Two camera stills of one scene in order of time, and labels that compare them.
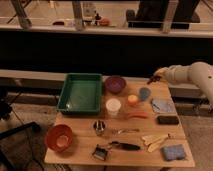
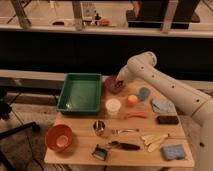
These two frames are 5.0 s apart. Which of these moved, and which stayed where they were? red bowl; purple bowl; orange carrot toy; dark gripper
Moved: dark gripper
Stayed: red bowl; purple bowl; orange carrot toy
